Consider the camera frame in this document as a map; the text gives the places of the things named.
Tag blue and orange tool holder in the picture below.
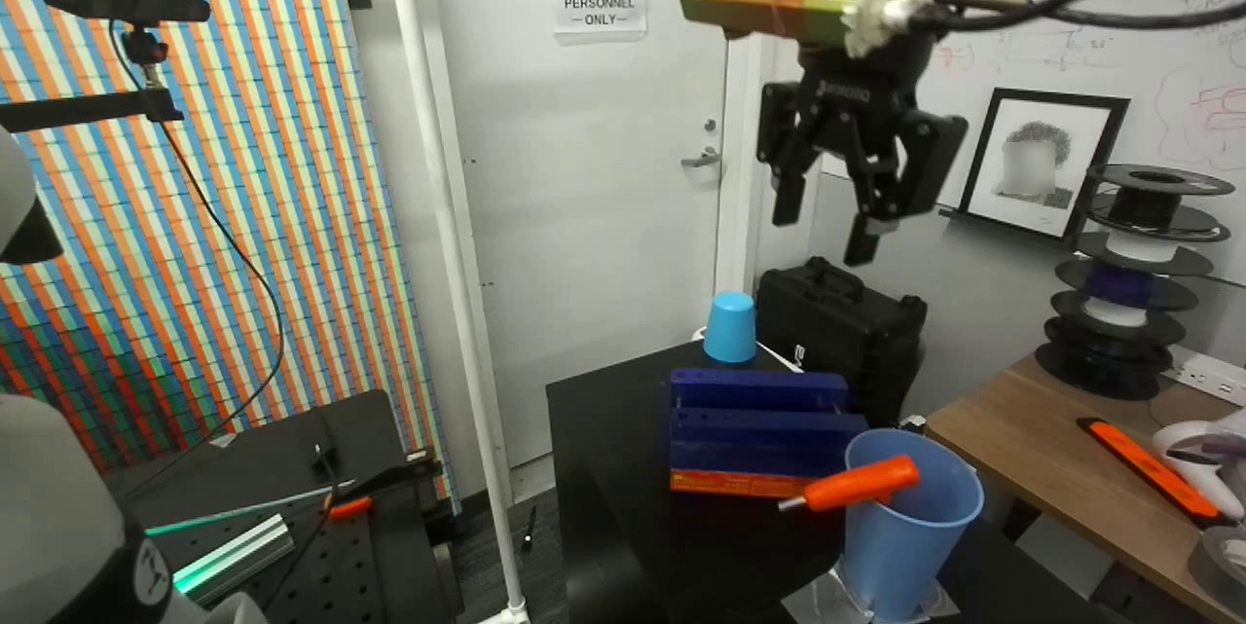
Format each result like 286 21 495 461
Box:
668 367 870 499

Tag whiteboard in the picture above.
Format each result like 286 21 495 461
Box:
779 0 1246 286

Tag black hard case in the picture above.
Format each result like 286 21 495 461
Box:
754 256 929 427

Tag camera on mount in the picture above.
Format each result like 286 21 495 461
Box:
0 0 212 134

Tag wooden table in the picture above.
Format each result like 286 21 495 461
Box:
924 351 1246 624

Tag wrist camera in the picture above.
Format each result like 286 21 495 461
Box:
678 0 937 57

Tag aluminium rail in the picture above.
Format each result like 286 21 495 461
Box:
144 481 357 606

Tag framed picture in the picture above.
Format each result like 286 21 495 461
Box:
958 87 1133 241

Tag silver door handle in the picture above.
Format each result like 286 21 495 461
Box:
680 118 724 170

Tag white pole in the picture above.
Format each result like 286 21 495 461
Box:
380 0 532 624

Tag grey tape roll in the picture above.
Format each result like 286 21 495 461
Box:
1187 524 1246 618

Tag black cable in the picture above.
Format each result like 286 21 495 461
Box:
109 20 286 500

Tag hand controller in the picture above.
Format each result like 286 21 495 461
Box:
1151 408 1246 522

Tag small blue cup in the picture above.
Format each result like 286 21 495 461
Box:
702 290 759 365

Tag stack of filament spools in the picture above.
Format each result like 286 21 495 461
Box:
1033 163 1236 402

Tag large blue cup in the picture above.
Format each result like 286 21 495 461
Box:
841 427 985 622

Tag orange and black flat tool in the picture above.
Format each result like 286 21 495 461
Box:
1075 416 1229 525

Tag striped colourful backdrop panel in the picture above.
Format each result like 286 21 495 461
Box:
0 0 460 510

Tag white power strip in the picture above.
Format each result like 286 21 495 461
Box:
1162 345 1246 409

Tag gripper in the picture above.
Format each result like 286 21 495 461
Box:
756 35 971 268

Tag white door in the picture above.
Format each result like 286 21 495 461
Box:
424 0 772 471

